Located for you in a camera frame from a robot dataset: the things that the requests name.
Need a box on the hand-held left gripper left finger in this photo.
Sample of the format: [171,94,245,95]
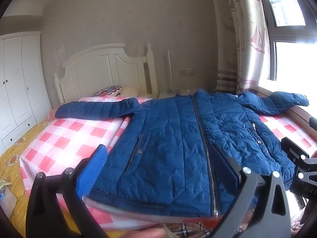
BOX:
[26,144,109,238]

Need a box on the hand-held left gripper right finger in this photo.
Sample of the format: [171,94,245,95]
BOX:
[210,145,291,238]

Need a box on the blue quilted puffer jacket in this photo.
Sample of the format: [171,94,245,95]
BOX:
[54,88,310,217]

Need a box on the person's left hand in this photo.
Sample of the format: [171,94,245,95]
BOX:
[118,228,167,238]

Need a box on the pink white checked plastic sheet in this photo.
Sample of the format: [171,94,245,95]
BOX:
[20,95,317,231]

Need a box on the yellow flower print bedsheet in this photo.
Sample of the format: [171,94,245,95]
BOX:
[0,109,82,238]

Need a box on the plaid clothing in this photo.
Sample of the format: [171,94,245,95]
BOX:
[158,223,223,238]

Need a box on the colourful patterned pillow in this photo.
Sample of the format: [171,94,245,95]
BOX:
[94,85,122,97]

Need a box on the cream fuzzy pillow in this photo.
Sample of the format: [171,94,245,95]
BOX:
[120,86,139,97]

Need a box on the white wooden headboard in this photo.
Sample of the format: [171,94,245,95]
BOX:
[54,43,159,103]

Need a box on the sailboat print curtain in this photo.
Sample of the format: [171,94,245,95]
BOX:
[208,0,270,95]

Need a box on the white upright pole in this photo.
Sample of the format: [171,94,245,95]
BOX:
[166,51,175,92]

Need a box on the white wardrobe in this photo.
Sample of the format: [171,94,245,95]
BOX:
[0,31,52,154]

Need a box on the window with dark frame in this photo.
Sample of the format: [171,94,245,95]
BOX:
[255,0,317,90]

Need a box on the paper sheet on wall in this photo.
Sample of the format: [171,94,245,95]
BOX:
[54,45,66,67]

